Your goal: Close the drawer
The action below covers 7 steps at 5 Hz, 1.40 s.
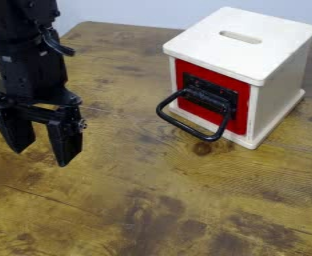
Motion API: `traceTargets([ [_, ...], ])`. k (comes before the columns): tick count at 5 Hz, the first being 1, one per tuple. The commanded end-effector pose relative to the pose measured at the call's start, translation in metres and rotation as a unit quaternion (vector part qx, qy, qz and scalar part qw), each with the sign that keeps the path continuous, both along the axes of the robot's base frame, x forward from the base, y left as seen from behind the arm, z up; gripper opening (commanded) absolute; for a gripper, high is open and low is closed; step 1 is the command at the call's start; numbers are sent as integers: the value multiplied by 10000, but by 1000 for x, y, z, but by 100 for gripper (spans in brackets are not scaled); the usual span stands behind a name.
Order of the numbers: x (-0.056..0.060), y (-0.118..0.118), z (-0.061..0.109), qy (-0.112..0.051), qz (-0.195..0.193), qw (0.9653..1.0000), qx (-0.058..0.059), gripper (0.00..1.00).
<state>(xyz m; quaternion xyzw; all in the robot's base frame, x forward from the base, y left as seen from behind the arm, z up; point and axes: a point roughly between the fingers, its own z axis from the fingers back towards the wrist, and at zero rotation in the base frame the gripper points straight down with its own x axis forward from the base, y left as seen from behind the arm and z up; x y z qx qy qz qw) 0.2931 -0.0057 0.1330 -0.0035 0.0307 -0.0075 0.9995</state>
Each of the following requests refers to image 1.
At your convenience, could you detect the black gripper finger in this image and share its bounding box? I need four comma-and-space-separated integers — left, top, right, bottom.
0, 105, 35, 153
46, 106, 86, 167

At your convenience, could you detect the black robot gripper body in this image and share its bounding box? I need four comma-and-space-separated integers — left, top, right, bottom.
0, 0, 83, 125

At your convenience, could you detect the red drawer front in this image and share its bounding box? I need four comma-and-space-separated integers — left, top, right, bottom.
174, 59, 249, 135

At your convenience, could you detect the white wooden box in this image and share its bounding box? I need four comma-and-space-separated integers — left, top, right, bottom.
162, 7, 312, 149

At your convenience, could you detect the black metal drawer handle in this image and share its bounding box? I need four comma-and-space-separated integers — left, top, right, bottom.
156, 86, 234, 142

